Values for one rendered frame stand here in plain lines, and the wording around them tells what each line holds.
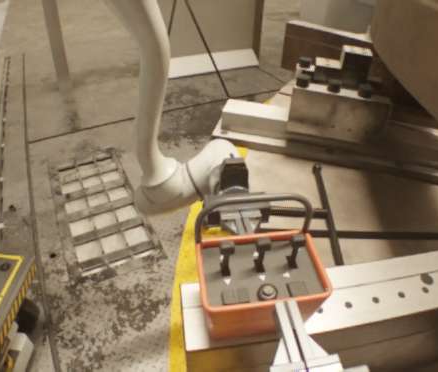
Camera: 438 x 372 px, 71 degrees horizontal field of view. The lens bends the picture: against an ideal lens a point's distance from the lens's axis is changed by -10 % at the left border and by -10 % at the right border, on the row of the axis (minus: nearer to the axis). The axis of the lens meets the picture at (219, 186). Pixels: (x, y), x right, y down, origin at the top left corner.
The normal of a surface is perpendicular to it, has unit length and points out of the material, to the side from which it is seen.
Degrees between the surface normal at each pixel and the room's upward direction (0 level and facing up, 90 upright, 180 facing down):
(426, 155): 71
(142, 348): 0
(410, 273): 0
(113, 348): 0
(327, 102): 90
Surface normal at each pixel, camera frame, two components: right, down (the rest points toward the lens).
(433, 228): 0.04, -0.77
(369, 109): -0.25, 0.61
